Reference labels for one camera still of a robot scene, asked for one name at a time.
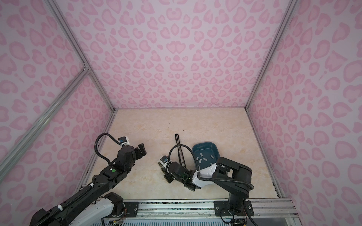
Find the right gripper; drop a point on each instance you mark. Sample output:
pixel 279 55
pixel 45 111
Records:
pixel 167 178

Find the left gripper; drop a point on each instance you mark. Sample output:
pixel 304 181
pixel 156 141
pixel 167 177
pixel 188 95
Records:
pixel 142 149

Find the black stapler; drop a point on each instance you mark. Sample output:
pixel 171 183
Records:
pixel 180 152

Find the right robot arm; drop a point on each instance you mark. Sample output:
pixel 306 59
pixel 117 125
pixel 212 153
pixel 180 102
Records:
pixel 233 177

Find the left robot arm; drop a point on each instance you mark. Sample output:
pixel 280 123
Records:
pixel 64 213

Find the teal plastic tray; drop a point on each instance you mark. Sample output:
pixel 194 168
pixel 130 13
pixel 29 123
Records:
pixel 206 154

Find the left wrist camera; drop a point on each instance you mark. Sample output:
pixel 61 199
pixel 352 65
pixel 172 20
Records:
pixel 124 141

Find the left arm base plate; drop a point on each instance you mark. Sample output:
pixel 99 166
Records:
pixel 130 209

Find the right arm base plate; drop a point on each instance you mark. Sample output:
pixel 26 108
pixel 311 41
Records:
pixel 223 209

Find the aluminium front rail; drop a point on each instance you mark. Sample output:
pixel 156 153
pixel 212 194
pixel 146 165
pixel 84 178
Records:
pixel 197 212

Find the aluminium diagonal frame bar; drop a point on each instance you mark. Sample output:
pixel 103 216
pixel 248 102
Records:
pixel 18 150

